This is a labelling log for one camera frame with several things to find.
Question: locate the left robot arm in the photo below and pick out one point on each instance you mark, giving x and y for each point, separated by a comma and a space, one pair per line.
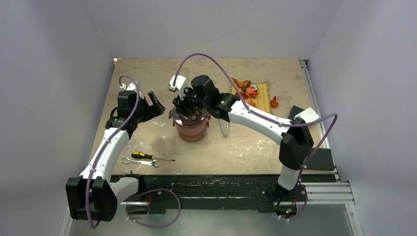
91, 195

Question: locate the transparent grey pot lid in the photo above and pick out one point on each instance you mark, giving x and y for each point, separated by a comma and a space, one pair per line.
198, 118

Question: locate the silver open-end wrench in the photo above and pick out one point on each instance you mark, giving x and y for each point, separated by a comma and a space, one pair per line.
152, 163

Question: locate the white small box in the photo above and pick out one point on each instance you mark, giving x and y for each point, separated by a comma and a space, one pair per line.
308, 115

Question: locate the yellow black screwdriver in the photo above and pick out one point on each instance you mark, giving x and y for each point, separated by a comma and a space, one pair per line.
141, 155

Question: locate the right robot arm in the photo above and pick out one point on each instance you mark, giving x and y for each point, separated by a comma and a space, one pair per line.
292, 136

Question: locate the yellow food tray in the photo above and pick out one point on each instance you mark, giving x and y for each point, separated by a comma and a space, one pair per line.
262, 100

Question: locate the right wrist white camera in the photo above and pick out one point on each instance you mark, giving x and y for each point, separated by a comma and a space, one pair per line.
179, 84

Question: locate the toy food pile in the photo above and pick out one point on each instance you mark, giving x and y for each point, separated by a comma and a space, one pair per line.
242, 87

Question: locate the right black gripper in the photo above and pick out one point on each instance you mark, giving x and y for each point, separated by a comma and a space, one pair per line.
182, 105

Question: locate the loose red pepper slice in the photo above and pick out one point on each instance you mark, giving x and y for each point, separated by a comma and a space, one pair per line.
274, 103

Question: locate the red shrimp toy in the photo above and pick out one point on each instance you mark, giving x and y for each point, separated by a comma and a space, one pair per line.
251, 91

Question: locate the wrist white camera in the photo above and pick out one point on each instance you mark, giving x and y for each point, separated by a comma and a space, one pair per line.
132, 87
179, 84

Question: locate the aluminium frame rail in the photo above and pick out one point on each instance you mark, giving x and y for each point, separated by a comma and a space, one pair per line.
339, 193

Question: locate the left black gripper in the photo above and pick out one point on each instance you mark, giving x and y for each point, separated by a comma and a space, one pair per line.
156, 109

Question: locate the red steel pot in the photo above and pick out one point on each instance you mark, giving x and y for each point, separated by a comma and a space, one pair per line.
192, 128

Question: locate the metal serving tongs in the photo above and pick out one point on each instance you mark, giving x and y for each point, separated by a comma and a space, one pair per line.
224, 128

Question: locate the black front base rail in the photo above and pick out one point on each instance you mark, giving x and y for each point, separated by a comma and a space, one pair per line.
213, 192

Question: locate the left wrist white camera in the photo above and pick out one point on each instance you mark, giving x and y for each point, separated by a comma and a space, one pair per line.
132, 87

